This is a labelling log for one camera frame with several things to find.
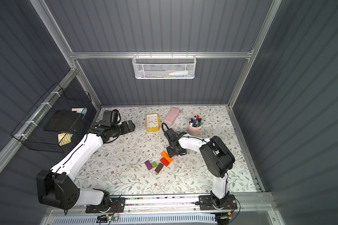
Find purple building block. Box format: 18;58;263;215
145;160;153;170

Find black notebook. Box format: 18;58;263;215
44;111;83;133

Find pink pen cup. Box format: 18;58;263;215
187;120;202;137

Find white marker in basket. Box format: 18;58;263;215
169;70;189;77

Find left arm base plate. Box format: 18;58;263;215
85;197;126;214

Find red building block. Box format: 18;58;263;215
160;158;170;167

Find pink pencil case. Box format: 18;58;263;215
163;107;180;126

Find brown building block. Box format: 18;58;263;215
155;163;164;173

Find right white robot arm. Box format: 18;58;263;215
161;123;235;209

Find black wire wall basket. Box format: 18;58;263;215
11;87;96;153

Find yellow sticky notes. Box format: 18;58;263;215
58;133;73;146

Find pastel sticky notes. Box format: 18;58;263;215
71;108;87;114

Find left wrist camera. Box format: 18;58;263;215
102;109;121;126

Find orange building block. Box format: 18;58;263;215
161;151;173;163

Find white wire mesh basket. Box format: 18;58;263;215
132;55;197;79

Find floral table mat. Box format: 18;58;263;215
60;105;258;197

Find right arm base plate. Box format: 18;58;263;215
196;195;238;211

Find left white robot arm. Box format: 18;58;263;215
36;121;135;212

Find small green circuit board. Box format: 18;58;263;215
96;214;119;224

